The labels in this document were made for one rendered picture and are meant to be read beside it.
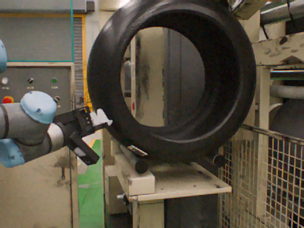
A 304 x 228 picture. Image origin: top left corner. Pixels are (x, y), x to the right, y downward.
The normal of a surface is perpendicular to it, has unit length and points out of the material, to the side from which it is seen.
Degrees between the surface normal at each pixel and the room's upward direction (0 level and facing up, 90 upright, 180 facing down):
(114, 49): 86
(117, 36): 85
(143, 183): 90
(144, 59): 90
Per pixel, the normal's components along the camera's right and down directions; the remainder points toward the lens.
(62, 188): 0.25, 0.11
